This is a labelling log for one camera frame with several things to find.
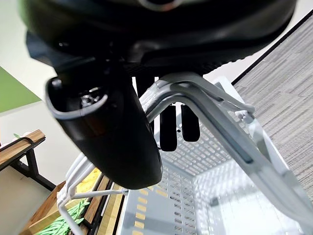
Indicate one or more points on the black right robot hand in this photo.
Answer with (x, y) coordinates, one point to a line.
(122, 36)

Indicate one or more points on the white perforated plastic basket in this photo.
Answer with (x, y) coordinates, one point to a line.
(195, 195)

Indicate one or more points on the green leafy vegetable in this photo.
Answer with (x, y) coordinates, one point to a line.
(17, 135)

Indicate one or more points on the yellow vegetable pile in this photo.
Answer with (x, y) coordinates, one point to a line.
(91, 180)

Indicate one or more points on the wooden produce crate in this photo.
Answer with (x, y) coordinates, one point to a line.
(46, 210)

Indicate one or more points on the green beans pile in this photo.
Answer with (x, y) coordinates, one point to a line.
(57, 224)

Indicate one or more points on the wooden table with black frame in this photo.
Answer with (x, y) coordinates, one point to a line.
(14, 153)

